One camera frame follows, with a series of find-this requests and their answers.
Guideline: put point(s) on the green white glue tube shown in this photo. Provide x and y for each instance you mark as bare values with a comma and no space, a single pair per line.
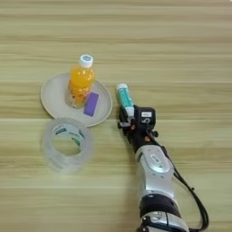
124,98

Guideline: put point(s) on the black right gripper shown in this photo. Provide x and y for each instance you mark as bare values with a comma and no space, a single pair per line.
139,136

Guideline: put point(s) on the clear tape roll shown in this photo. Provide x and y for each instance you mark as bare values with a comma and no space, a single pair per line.
48,151

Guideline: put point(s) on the orange juice bottle white cap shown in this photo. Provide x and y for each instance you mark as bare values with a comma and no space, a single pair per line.
80,81

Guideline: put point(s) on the black box with white label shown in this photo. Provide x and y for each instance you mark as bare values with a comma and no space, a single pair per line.
145,116

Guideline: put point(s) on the purple eraser block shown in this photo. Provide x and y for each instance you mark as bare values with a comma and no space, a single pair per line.
91,104

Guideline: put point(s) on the beige round plate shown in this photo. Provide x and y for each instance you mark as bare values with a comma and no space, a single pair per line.
54,96

